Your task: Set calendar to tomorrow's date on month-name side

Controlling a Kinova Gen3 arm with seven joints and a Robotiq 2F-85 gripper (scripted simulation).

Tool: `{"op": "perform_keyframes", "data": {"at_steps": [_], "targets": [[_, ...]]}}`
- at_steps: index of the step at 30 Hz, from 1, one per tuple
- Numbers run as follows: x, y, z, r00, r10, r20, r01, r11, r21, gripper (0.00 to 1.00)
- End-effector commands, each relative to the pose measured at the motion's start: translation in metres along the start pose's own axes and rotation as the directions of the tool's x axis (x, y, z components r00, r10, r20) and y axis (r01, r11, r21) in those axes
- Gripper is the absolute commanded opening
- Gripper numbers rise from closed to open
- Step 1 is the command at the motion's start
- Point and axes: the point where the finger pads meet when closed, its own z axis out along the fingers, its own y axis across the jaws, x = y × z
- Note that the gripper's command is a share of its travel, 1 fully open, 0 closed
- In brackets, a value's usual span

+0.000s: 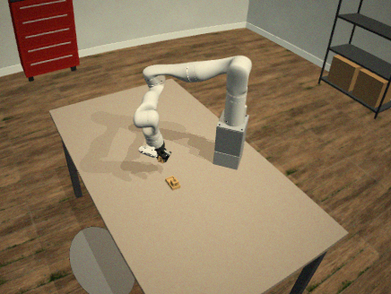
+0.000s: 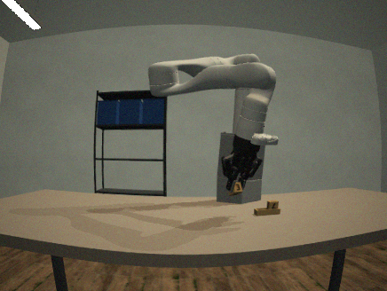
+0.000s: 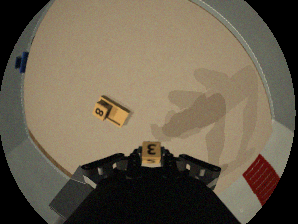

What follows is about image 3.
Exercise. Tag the tan calendar cube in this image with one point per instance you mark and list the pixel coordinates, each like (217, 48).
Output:
(151, 152)
(102, 110)

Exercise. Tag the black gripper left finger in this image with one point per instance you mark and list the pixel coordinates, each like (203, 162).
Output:
(95, 171)

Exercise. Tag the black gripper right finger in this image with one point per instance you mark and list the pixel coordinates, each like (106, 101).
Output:
(201, 170)

